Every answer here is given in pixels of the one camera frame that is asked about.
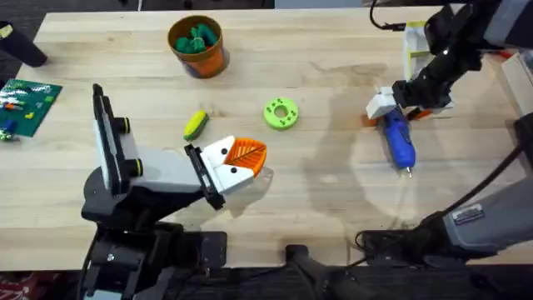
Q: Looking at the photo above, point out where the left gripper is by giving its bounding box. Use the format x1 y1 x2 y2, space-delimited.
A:
81 134 268 232

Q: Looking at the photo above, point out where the black camera stand post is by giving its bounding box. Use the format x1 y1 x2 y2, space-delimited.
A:
284 243 378 300

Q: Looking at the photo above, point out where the yellow green toy corn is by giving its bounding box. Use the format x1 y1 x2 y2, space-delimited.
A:
182 108 210 143

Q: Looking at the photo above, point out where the orange tub with green toys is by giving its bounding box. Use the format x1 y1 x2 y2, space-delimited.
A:
167 14 232 80

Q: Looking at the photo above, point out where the blue electric screwdriver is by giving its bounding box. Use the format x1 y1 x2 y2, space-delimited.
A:
380 106 418 178

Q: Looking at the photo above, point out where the green disc with holes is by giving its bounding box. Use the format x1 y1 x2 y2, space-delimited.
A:
262 96 300 132

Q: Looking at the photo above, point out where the left wrist upright black plate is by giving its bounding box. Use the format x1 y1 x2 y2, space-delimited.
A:
92 82 145 197

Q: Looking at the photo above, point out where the green board with toy blocks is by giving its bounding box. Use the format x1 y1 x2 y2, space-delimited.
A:
0 77 64 142

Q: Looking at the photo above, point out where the black rail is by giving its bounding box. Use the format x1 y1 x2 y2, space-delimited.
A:
77 264 533 300

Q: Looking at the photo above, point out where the white and yellow box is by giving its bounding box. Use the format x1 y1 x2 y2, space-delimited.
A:
401 19 436 83

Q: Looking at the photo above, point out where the black tube with yellow tape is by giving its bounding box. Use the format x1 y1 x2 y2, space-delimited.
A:
0 20 48 68

